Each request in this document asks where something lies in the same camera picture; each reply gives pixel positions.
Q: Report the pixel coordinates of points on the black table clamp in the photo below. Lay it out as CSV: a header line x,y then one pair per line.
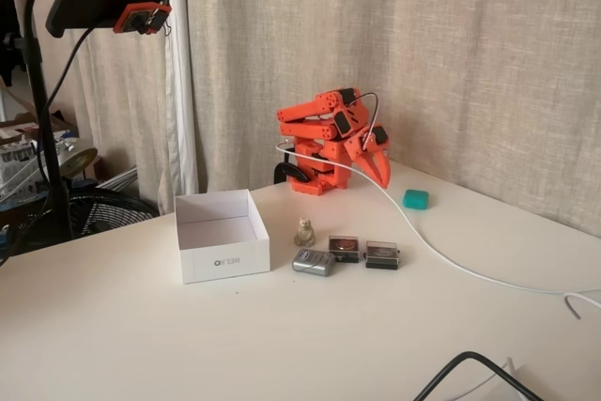
x,y
293,170

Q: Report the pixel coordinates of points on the beige curtain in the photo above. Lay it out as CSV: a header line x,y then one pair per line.
x,y
422,20

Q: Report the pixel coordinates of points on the small silver tin case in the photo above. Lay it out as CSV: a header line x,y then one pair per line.
x,y
312,261

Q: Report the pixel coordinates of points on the orange camera module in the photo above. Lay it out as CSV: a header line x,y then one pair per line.
x,y
123,20

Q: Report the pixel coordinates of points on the orange gripper black servo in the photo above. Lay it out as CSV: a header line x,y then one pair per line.
x,y
366,149

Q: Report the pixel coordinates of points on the small beige bear figurine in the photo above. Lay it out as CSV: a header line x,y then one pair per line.
x,y
304,234

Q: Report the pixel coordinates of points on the pile of white packages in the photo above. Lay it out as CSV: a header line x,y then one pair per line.
x,y
19,161

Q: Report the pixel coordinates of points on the white slatted rack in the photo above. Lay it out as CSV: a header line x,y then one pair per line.
x,y
117,178

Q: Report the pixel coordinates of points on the black gooseneck stand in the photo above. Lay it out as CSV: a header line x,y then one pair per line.
x,y
44,105

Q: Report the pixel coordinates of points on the white cardboard box bin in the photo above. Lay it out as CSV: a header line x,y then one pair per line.
x,y
225,262

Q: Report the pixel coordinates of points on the green cube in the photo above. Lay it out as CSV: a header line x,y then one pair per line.
x,y
415,199

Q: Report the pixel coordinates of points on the black floor fan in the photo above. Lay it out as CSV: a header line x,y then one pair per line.
x,y
108,213

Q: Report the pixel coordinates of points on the overhead camera on stand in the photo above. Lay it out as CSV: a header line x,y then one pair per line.
x,y
131,91

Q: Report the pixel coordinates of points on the dark hanging clothes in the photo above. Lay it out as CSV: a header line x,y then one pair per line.
x,y
9,20

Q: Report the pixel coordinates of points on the beige round lamp head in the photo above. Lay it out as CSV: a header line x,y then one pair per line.
x,y
80,159

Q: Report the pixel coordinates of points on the brown cardboard box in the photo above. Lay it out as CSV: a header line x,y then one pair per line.
x,y
28,112

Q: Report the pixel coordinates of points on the black box clear lid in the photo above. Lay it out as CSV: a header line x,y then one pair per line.
x,y
381,256
343,251

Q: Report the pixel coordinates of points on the black camera holder bar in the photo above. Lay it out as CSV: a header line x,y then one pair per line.
x,y
89,4

